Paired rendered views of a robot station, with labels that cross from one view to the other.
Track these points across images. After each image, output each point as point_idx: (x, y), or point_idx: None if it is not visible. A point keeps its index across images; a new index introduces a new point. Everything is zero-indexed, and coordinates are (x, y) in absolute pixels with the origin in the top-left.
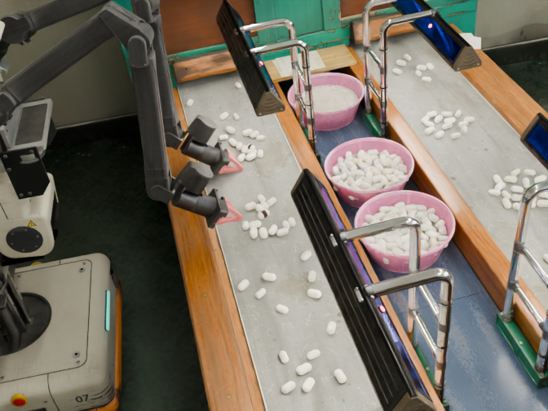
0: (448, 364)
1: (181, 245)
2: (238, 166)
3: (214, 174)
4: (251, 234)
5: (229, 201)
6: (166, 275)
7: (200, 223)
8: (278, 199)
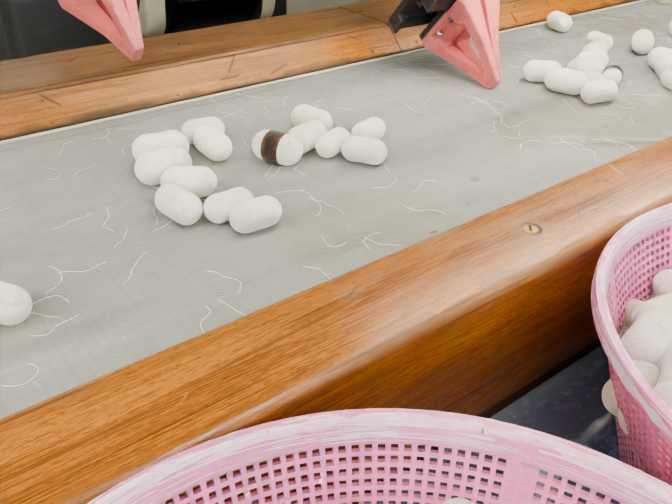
0: None
1: (63, 53)
2: (484, 63)
3: (390, 24)
4: (136, 138)
5: (332, 97)
6: None
7: (171, 58)
8: (399, 169)
